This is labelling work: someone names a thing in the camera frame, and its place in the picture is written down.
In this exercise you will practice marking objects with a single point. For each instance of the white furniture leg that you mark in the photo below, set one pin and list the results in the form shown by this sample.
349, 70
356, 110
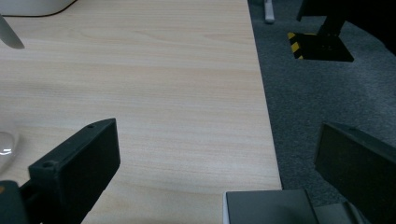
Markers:
269, 11

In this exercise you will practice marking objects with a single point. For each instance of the clear glass container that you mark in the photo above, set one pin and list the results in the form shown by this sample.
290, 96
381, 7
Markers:
5, 149

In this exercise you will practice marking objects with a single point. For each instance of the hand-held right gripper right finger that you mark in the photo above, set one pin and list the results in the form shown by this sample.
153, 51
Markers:
358, 168

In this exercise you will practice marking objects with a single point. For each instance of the white bowl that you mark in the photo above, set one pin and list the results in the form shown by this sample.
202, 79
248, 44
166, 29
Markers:
31, 6

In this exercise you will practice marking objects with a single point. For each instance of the black stand with hazard stripes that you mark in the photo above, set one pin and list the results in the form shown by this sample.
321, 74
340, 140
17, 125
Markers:
323, 37

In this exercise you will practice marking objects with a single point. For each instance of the dark grey chair seat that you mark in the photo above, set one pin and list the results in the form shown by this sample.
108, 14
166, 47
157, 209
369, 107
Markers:
274, 207

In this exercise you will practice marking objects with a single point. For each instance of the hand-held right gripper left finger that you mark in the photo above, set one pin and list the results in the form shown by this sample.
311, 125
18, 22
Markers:
74, 168

